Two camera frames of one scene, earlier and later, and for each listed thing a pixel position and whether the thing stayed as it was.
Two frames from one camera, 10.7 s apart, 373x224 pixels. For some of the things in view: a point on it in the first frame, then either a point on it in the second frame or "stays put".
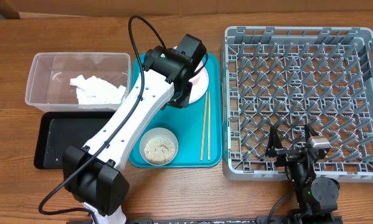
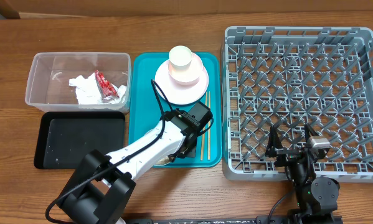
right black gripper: (288, 155) stays put
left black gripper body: (182, 96) → (186, 150)
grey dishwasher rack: (288, 78) stays put
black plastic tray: (59, 130) stays put
